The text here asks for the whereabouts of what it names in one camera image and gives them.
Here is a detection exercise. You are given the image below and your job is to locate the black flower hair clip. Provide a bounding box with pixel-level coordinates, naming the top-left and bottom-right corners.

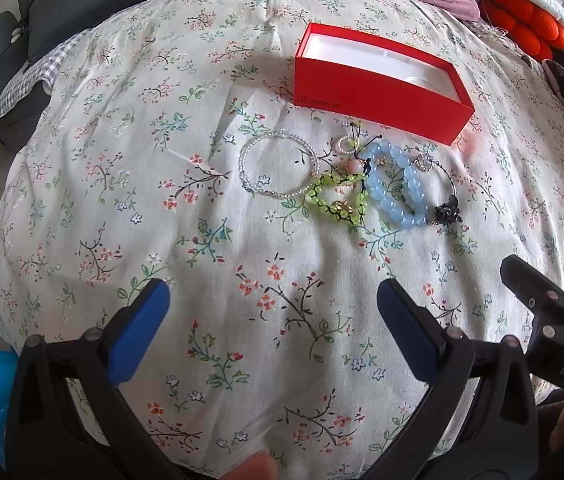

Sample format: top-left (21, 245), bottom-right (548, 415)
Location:
top-left (434, 194), bottom-right (462, 226)

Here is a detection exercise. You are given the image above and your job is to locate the thin multicolour bead bracelet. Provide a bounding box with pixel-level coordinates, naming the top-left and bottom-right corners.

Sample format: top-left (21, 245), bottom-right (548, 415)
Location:
top-left (411, 155), bottom-right (459, 201)

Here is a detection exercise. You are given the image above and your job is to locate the blue bead bracelet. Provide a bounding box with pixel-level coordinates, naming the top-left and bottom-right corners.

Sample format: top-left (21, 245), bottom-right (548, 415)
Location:
top-left (361, 140), bottom-right (431, 232)

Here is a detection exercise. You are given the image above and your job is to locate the green bead braided bracelet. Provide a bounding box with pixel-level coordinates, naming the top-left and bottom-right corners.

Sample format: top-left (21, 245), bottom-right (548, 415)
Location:
top-left (305, 170), bottom-right (369, 226)

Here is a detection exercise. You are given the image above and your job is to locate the small pearl ring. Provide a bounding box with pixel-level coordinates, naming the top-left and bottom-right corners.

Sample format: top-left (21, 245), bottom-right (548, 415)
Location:
top-left (331, 134), bottom-right (361, 156)

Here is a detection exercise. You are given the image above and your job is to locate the clear crystal bead bracelet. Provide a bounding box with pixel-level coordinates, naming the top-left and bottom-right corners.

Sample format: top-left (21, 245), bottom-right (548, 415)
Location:
top-left (237, 129), bottom-right (320, 198)

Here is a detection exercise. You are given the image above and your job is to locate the gold charm earring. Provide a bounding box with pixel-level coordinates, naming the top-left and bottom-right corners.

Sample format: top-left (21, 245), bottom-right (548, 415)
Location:
top-left (332, 200), bottom-right (355, 216)

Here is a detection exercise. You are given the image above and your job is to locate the red jewelry box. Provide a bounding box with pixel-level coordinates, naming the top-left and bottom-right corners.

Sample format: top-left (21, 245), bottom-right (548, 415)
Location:
top-left (293, 23), bottom-right (475, 145)

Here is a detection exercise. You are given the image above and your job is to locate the left hand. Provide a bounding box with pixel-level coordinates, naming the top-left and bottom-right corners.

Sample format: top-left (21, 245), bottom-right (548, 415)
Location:
top-left (220, 450), bottom-right (277, 480)

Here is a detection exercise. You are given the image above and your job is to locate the orange knot cushion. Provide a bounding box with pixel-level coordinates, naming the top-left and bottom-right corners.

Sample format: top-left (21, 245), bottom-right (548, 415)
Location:
top-left (480, 0), bottom-right (564, 62)

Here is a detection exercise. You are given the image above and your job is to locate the floral bed quilt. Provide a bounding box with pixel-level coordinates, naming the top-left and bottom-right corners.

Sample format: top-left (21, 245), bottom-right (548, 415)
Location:
top-left (0, 0), bottom-right (564, 479)

